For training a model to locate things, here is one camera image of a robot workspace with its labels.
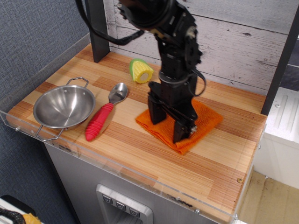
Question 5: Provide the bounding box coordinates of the red handled metal spoon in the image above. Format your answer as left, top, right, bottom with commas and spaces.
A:
85, 83, 128, 141

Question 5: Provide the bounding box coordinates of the grey toy fridge cabinet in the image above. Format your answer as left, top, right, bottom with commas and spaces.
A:
45, 144, 213, 224

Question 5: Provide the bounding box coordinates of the dark left shelf post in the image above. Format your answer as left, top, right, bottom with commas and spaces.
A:
85, 0, 110, 63

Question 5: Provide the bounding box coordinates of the black and yellow object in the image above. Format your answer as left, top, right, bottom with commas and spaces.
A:
0, 195, 42, 224

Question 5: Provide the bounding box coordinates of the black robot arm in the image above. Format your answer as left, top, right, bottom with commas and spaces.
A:
118, 0, 203, 143

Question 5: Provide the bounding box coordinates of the dark right shelf post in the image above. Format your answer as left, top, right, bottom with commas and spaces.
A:
261, 8, 299, 115

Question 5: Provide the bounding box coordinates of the steel bowl with handles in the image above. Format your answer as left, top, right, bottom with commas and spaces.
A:
33, 77, 96, 142

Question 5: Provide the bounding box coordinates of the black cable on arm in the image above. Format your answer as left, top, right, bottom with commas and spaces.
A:
74, 0, 206, 97

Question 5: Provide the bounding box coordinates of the clear acrylic table guard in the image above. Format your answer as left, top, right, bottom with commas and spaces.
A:
6, 33, 271, 223

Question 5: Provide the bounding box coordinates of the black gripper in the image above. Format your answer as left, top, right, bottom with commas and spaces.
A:
148, 76, 198, 143

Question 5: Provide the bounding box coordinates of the white cabinet at right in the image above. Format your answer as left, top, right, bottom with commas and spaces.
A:
253, 87, 299, 188

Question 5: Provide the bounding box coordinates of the orange cloth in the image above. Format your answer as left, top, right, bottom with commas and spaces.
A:
135, 100, 223, 155

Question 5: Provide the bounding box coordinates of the dark shelf post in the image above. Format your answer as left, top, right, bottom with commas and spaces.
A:
85, 0, 110, 63
261, 8, 299, 115

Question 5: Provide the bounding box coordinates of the silver dispenser button panel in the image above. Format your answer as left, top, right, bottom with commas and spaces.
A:
96, 184, 154, 224

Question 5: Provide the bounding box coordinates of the toy corn cob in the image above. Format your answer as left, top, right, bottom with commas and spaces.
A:
129, 58, 154, 84

